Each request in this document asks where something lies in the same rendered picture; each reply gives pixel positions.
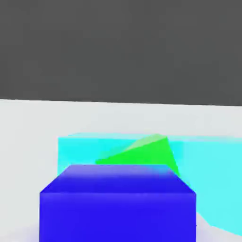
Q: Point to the small blue cube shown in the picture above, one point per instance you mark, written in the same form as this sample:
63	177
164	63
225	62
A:
117	213

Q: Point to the large cyan box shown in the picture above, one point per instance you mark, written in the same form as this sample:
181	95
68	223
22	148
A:
211	179

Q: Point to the small green cube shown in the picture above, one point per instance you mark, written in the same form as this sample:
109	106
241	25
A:
147	153

